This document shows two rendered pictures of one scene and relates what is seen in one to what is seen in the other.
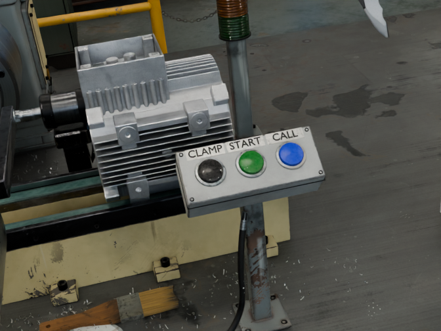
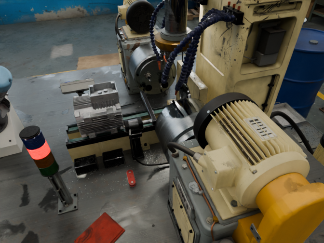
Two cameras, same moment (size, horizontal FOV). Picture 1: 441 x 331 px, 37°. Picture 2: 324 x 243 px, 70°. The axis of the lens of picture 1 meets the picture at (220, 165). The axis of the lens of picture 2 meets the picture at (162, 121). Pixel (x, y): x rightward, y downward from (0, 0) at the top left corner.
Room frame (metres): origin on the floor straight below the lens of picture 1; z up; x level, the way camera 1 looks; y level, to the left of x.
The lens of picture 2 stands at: (1.80, 0.30, 1.69)
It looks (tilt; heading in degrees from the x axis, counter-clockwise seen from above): 40 degrees down; 174
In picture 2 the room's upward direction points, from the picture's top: 2 degrees counter-clockwise
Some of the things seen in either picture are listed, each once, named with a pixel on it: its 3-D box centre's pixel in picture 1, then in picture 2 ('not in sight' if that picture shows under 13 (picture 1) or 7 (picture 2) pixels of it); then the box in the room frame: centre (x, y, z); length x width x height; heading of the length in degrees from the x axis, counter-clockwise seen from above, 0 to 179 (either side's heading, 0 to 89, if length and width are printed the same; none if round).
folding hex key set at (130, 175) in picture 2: not in sight; (130, 178); (1.14, 0.21, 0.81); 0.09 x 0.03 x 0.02; 10
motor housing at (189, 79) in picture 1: (158, 126); (99, 113); (0.90, 0.09, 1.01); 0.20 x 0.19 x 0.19; 100
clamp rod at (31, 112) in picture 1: (36, 113); (144, 122); (1.00, 0.30, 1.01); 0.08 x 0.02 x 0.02; 100
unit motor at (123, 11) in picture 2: not in sight; (133, 31); (0.22, 0.28, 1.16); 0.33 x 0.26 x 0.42; 10
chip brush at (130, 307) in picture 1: (109, 312); not in sight; (0.73, 0.19, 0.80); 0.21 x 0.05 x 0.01; 102
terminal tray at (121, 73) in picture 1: (121, 74); (104, 95); (0.89, 0.13, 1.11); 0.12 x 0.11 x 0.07; 100
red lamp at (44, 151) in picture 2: not in sight; (38, 148); (1.23, -0.06, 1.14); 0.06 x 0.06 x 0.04
